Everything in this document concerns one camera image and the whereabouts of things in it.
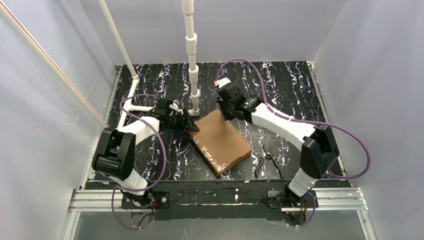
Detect brown cardboard express box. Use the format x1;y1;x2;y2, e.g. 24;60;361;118
189;109;253;177

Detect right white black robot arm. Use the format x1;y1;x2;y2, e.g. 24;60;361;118
214;78;340;207

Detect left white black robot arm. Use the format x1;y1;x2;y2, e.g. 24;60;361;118
91;98;200;198

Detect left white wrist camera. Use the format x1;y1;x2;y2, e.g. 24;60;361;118
169;99;180;112

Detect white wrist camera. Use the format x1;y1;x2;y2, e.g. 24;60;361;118
169;99;180;112
213;77;231;89

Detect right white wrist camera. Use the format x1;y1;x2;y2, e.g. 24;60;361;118
213;77;231;89

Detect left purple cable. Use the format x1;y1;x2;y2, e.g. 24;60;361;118
110;94;168;231

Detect black grey wire stripper pliers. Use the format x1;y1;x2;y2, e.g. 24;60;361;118
254;144;285;180

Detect white PVC pipe frame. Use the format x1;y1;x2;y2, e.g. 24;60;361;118
0;0;202;130

